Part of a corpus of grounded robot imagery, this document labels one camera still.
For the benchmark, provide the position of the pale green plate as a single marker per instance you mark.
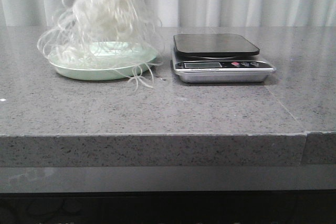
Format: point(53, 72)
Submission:
point(105, 61)

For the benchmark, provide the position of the black silver kitchen scale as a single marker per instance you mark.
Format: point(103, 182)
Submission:
point(218, 58)

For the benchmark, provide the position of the white vermicelli noodle bundle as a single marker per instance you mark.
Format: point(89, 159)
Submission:
point(80, 23)

